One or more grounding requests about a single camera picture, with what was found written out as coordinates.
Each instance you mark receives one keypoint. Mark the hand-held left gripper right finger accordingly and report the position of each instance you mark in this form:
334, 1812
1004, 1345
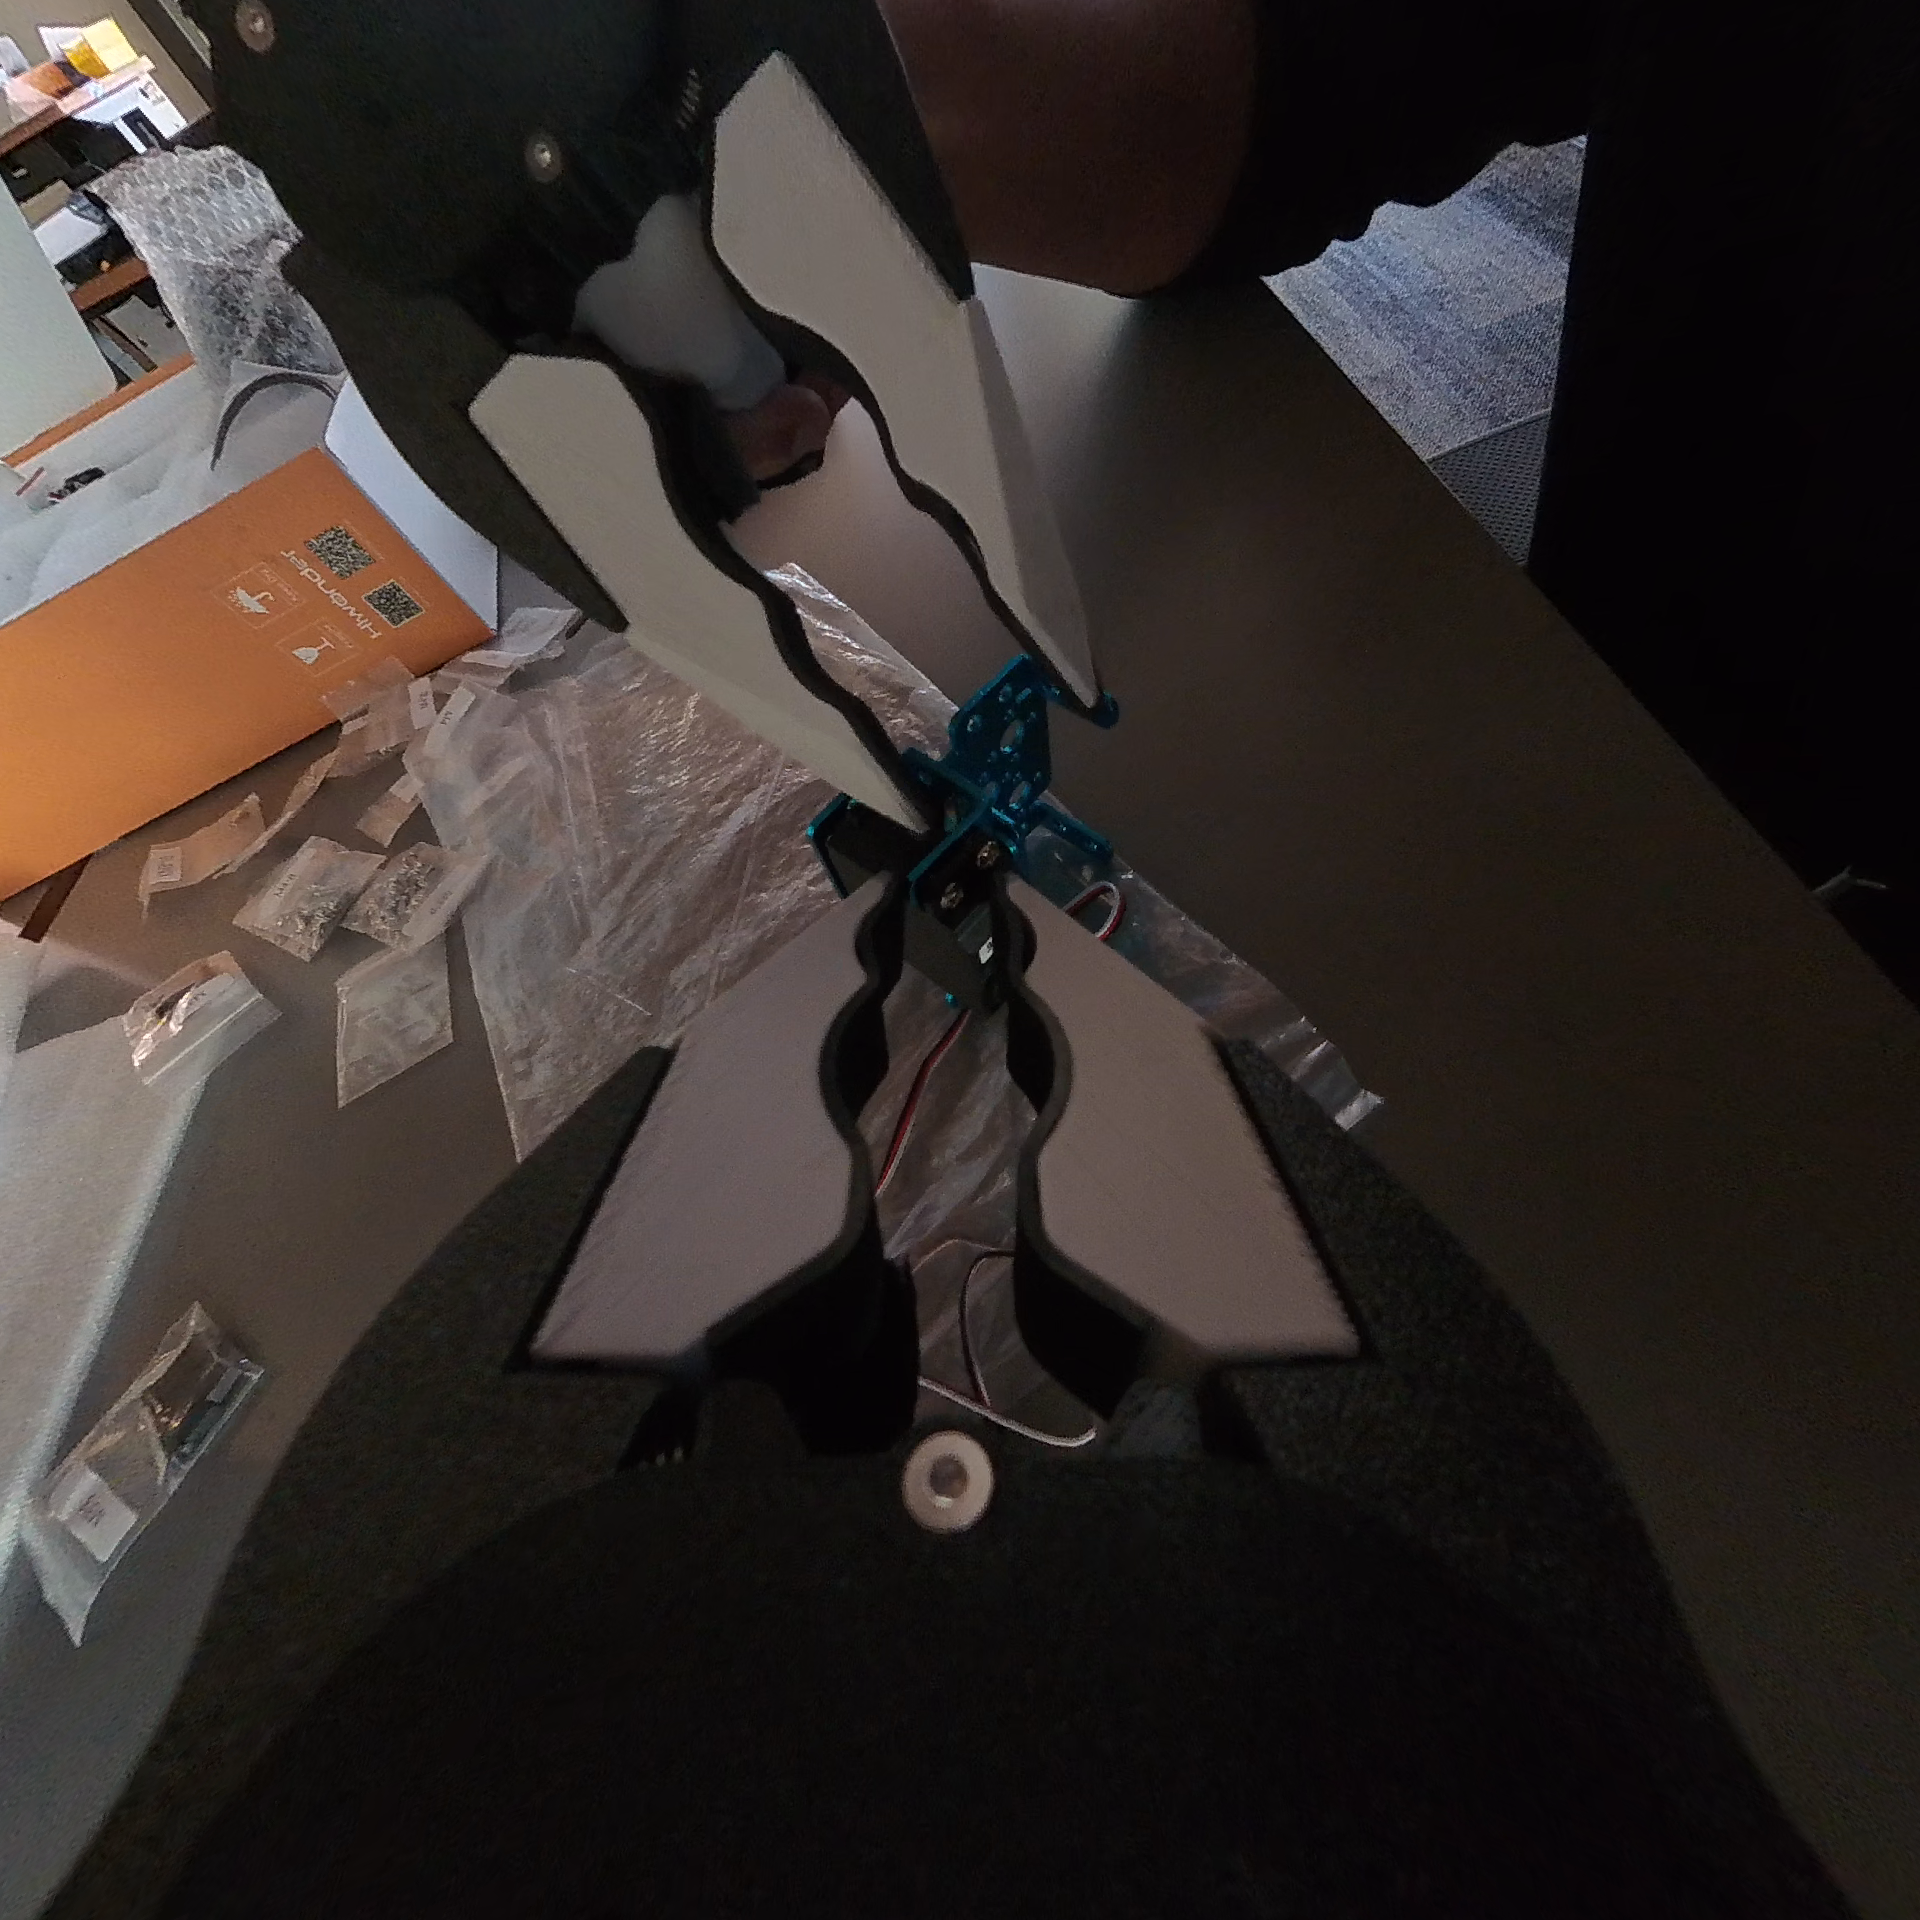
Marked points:
1184, 1185

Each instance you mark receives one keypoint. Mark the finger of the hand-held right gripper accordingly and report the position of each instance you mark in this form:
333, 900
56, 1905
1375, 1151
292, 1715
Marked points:
645, 540
930, 377

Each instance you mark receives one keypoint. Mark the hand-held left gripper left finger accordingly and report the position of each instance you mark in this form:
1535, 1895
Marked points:
705, 1185

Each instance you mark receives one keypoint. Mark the blue metal U bracket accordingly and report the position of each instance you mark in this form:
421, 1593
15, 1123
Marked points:
1004, 735

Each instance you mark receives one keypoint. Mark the person's right hand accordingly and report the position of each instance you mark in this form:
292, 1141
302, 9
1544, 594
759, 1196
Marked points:
796, 428

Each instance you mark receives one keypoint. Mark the large clear plastic bag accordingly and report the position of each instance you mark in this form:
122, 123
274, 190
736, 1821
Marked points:
645, 841

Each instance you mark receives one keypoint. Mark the background desks with equipment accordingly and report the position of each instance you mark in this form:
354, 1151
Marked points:
90, 119

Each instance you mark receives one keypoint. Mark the pile of small screw bags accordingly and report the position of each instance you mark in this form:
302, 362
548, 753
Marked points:
376, 901

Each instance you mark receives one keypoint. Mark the orange cardboard box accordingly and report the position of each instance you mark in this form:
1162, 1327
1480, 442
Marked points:
182, 675

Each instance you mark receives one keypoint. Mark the white foam box insert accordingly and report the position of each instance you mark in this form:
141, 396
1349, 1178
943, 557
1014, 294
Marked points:
90, 524

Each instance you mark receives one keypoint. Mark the grey fabric chair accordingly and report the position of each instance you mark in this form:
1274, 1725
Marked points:
1494, 487

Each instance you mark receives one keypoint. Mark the clear bag with black parts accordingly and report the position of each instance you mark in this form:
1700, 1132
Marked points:
166, 1426

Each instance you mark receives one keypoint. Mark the white foam sheet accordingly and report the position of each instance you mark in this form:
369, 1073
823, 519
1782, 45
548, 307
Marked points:
77, 1202

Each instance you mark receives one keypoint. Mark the person's black clothing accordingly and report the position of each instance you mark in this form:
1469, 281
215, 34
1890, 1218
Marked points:
1724, 452

